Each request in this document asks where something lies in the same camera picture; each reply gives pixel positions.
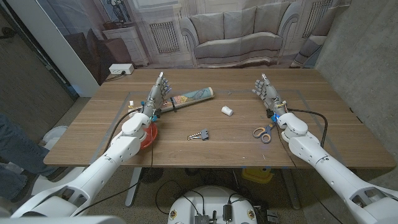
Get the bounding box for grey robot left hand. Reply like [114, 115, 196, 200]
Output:
[141, 72, 172, 118]

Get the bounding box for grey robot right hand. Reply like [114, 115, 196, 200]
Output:
[251, 73, 289, 118]

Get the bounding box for paper map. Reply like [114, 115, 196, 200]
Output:
[127, 86, 215, 118]

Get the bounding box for red bowl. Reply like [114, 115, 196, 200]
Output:
[139, 122, 159, 150]

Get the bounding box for black binder clip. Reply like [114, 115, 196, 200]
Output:
[187, 128, 210, 141]

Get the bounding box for printed living room backdrop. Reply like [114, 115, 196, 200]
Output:
[35, 0, 352, 86]

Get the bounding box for black round floor fan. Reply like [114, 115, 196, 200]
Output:
[139, 167, 164, 184]

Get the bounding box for yellow floor object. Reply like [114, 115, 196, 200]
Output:
[241, 167, 274, 184]

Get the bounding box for white table leg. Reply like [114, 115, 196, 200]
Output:
[281, 167, 302, 211]
[124, 167, 143, 208]

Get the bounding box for white floor stand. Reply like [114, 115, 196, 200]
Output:
[30, 125, 91, 197]

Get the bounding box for white robot torso base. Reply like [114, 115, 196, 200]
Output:
[167, 185, 258, 224]

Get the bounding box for person leg in jeans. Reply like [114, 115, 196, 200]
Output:
[0, 113, 60, 203]

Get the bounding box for orange grey handled scissors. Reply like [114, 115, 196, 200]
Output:
[252, 123, 276, 144]

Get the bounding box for black power strip cable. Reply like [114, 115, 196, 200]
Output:
[104, 72, 127, 82]

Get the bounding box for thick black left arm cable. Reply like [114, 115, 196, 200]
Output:
[104, 107, 143, 153]

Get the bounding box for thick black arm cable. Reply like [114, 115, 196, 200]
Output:
[104, 107, 143, 153]
[286, 107, 329, 149]

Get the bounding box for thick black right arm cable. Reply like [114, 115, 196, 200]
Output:
[286, 107, 329, 149]

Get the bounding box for black floor cable loop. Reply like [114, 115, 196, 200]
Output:
[154, 179, 206, 216]

